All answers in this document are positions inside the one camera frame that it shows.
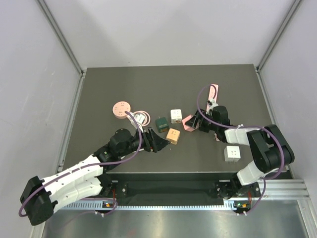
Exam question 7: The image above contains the pink power strip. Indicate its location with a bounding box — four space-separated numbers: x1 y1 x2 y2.
208 84 218 101

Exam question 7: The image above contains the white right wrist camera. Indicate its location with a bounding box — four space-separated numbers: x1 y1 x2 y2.
206 98 218 113

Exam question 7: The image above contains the pink round socket base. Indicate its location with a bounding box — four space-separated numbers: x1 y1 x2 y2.
112 101 131 119

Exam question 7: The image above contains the white tiger cube plug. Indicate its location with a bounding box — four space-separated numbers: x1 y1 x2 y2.
170 109 183 124

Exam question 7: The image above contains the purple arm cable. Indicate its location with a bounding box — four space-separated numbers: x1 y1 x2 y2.
197 85 284 216
18 111 143 218

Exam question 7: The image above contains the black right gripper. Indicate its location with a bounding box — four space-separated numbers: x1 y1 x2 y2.
185 109 219 133

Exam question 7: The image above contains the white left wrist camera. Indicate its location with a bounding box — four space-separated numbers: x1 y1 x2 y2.
134 112 148 126

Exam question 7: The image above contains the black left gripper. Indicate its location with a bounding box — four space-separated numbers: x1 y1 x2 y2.
119 125 170 158

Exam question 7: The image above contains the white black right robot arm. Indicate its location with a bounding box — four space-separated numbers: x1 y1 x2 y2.
185 106 295 196

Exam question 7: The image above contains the pink cube adapter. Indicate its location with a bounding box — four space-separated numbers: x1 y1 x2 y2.
182 115 198 132

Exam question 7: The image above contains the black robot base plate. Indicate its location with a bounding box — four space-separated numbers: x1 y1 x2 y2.
99 172 260 206

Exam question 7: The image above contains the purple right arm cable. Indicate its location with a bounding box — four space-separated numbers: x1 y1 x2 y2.
197 85 284 216

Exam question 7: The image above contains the aluminium frame rail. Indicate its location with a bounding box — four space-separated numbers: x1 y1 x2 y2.
39 179 310 201

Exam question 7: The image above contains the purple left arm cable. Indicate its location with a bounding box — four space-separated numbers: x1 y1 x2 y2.
18 111 143 218

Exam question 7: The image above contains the green wooden hexagon socket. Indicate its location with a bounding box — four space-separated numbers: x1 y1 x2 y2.
155 117 169 133

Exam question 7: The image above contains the grey cable duct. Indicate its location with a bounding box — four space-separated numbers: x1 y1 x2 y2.
62 200 236 211

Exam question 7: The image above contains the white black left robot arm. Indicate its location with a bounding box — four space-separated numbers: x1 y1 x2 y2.
19 127 169 226

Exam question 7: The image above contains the white cube adapter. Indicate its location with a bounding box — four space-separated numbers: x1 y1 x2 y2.
224 146 241 162

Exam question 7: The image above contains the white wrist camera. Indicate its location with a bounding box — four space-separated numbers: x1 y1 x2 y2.
134 112 148 126
206 98 218 113

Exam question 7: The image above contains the orange cube adapter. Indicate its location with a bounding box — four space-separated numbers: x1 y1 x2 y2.
166 128 180 145

